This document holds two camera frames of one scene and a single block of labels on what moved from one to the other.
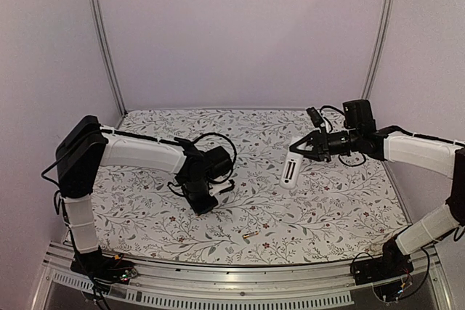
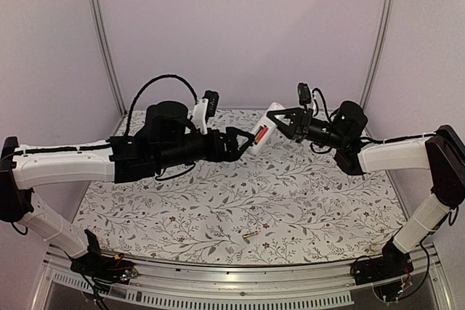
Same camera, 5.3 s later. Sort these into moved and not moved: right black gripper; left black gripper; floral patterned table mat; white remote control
Moved: white remote control; right black gripper; left black gripper
Not moved: floral patterned table mat
